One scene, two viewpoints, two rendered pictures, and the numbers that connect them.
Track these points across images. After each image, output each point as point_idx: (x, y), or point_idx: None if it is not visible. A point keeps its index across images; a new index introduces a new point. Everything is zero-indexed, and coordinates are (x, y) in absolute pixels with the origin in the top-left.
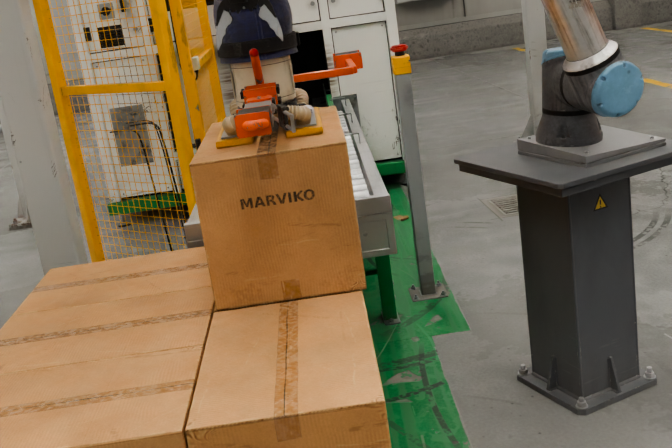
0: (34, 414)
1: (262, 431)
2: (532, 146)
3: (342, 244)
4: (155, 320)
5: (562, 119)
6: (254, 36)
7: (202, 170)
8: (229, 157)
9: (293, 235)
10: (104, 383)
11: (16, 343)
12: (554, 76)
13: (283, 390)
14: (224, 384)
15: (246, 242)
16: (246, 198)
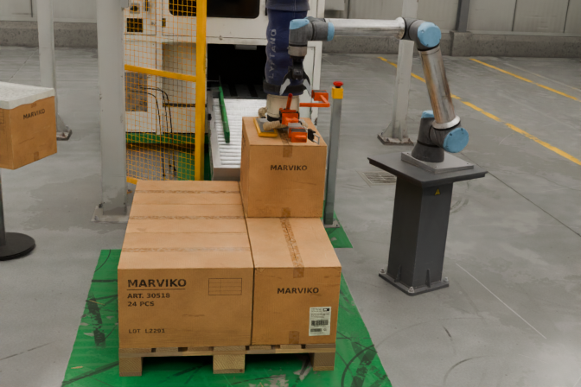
0: (177, 252)
1: (287, 272)
2: (409, 158)
3: (315, 193)
4: (216, 218)
5: (426, 148)
6: None
7: (256, 148)
8: (269, 143)
9: (292, 186)
10: (205, 244)
11: (145, 218)
12: (426, 126)
13: (294, 256)
14: (265, 251)
15: (269, 186)
16: (274, 165)
